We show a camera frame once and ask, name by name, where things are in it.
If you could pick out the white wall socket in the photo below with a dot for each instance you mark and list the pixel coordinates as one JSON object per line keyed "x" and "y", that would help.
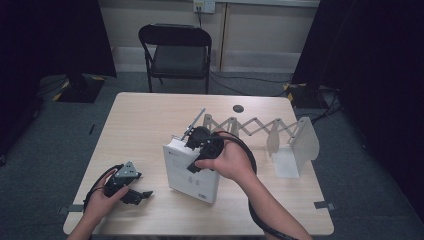
{"x": 204, "y": 6}

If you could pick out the white book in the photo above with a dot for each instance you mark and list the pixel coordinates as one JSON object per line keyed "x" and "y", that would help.
{"x": 186, "y": 180}

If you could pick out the person's left hand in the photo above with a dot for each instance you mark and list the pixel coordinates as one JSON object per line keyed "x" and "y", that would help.
{"x": 98, "y": 203}

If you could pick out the black pen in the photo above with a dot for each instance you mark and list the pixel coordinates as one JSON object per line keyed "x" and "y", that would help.
{"x": 91, "y": 129}

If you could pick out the person's right hand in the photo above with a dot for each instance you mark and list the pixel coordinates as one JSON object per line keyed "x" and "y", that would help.
{"x": 233, "y": 163}

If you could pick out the black folding chair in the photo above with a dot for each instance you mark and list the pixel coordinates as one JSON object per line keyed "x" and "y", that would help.
{"x": 178, "y": 60}

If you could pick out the black curtain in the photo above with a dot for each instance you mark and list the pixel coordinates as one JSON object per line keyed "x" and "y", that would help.
{"x": 50, "y": 36}
{"x": 373, "y": 66}

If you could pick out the black stand base yellow tape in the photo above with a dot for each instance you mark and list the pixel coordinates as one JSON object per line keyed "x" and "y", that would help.
{"x": 80, "y": 88}
{"x": 306, "y": 95}

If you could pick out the black round table grommet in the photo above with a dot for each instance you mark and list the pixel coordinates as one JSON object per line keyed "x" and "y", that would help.
{"x": 238, "y": 108}

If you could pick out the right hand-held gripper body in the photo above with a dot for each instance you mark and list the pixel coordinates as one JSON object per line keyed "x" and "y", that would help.
{"x": 210, "y": 146}

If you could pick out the white expandable metal book rack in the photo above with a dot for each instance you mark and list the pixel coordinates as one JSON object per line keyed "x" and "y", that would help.
{"x": 300, "y": 146}

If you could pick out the grey tape strip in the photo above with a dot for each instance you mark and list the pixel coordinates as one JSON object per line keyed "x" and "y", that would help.
{"x": 71, "y": 209}
{"x": 325, "y": 205}

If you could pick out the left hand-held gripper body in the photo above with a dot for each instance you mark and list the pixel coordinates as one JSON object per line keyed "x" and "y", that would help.
{"x": 125, "y": 178}

